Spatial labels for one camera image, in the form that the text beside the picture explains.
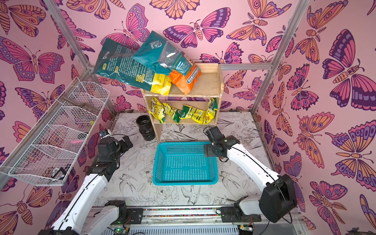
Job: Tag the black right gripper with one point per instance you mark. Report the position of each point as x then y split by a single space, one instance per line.
211 151

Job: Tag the yellow flower packet right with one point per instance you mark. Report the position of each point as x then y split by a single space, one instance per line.
211 110

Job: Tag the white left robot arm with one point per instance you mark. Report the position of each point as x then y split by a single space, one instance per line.
88 191

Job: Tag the white wire wall basket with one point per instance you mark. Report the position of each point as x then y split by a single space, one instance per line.
46 155

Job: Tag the wooden two-tier shelf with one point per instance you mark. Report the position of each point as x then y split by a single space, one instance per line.
209 85

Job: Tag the teal plastic basket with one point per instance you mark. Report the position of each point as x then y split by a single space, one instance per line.
184 164

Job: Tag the aluminium frame post right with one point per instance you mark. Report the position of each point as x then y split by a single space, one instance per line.
291 28

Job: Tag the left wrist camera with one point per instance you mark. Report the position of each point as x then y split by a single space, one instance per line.
105 133

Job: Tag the aluminium frame post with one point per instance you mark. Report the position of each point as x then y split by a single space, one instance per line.
72 36
291 28

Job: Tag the yellow fertilizer packet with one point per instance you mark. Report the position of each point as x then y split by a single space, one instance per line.
157 110

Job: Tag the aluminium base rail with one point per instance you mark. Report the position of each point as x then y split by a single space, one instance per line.
174 220

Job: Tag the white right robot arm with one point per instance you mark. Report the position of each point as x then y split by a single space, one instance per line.
278 196

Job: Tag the large green yellow fertilizer bag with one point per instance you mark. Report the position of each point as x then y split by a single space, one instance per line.
115 61

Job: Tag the aluminium frame post left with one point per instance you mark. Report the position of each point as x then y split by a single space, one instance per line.
72 36

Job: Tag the black plastic flower pots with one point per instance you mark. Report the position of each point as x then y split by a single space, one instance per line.
145 127

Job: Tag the yellow green packet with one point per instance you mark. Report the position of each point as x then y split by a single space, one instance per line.
174 113
190 112

